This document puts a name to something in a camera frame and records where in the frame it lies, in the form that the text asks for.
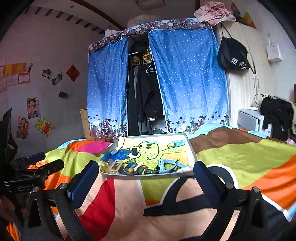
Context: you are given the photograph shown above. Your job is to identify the blue dotted wardrobe curtain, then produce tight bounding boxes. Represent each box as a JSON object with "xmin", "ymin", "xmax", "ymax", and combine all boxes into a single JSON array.
[{"xmin": 87, "ymin": 18, "xmax": 230, "ymax": 142}]

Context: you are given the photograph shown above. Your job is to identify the pink cloth on wardrobe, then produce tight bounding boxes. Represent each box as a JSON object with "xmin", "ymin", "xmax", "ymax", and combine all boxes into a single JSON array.
[{"xmin": 194, "ymin": 1, "xmax": 236, "ymax": 26}]

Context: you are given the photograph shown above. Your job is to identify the black drawstring bag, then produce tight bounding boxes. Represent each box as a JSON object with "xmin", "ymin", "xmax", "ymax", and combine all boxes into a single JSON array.
[{"xmin": 217, "ymin": 24, "xmax": 256, "ymax": 74}]

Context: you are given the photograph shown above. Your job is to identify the yellow bear wall sticker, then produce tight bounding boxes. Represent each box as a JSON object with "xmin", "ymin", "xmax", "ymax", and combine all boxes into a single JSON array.
[{"xmin": 34, "ymin": 116, "xmax": 54, "ymax": 137}]

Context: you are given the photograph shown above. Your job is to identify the light wooden cabinet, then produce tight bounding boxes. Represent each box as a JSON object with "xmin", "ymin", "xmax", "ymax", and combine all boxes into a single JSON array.
[{"xmin": 79, "ymin": 108, "xmax": 91, "ymax": 140}]

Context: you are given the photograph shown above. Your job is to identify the cartoon character wall poster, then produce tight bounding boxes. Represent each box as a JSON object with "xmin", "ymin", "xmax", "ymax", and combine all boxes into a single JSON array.
[{"xmin": 27, "ymin": 97, "xmax": 40, "ymax": 119}]

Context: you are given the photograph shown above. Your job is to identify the red diamond wall paper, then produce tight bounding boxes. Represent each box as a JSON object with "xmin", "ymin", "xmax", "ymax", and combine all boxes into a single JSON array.
[{"xmin": 66, "ymin": 64, "xmax": 80, "ymax": 82}]

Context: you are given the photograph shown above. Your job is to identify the white tray with frog picture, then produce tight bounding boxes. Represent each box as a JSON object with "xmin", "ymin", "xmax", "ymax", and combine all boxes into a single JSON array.
[{"xmin": 99, "ymin": 133, "xmax": 197, "ymax": 180}]

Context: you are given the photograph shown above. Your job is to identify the colourful cartoon bed cover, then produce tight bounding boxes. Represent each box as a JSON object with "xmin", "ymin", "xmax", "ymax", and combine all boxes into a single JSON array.
[{"xmin": 29, "ymin": 124, "xmax": 295, "ymax": 240}]

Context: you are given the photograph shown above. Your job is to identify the family cartoon wall poster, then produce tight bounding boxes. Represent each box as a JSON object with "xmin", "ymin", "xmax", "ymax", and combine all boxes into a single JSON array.
[{"xmin": 16, "ymin": 116, "xmax": 30, "ymax": 140}]

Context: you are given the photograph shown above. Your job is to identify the black clothes pile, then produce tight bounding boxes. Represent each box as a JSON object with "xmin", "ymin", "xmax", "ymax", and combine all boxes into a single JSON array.
[{"xmin": 259, "ymin": 96, "xmax": 294, "ymax": 141}]

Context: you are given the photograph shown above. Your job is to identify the dark hanging clothes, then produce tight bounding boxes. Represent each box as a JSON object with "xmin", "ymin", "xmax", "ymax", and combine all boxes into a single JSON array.
[{"xmin": 127, "ymin": 34, "xmax": 167, "ymax": 136}]

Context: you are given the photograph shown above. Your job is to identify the white storage box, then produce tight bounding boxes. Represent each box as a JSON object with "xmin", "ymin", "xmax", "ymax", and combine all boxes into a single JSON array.
[{"xmin": 237, "ymin": 108, "xmax": 273, "ymax": 137}]

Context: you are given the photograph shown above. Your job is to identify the grey blue wrist watch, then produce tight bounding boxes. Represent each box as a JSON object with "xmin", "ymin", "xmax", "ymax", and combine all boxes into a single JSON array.
[{"xmin": 157, "ymin": 159, "xmax": 190, "ymax": 174}]

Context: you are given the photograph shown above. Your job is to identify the person's left hand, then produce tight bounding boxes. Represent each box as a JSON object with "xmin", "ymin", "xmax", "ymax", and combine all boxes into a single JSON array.
[{"xmin": 0, "ymin": 196, "xmax": 15, "ymax": 222}]

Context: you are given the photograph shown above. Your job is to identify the white wooden wardrobe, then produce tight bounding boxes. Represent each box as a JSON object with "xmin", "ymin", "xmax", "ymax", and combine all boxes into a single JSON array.
[{"xmin": 215, "ymin": 21, "xmax": 276, "ymax": 128}]

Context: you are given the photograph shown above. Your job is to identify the white paper gift bag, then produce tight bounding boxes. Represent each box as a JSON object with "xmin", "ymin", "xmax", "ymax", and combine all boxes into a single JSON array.
[{"xmin": 266, "ymin": 39, "xmax": 282, "ymax": 62}]

